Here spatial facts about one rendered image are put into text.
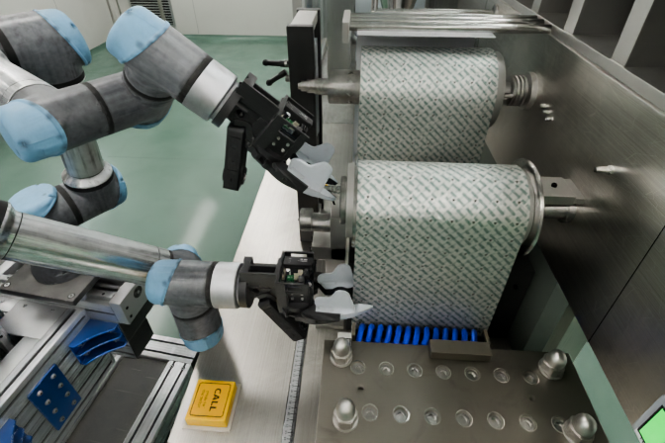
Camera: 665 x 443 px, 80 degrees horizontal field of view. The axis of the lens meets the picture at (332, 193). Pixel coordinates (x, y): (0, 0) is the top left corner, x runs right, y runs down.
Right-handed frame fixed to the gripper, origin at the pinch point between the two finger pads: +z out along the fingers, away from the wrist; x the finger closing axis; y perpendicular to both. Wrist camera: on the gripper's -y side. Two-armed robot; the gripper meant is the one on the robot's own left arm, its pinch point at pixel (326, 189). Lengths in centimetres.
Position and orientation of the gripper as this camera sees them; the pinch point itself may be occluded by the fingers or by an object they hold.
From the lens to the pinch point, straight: 62.7
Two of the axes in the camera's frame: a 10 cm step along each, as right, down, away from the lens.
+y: 6.4, -5.9, -4.9
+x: 0.6, -5.9, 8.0
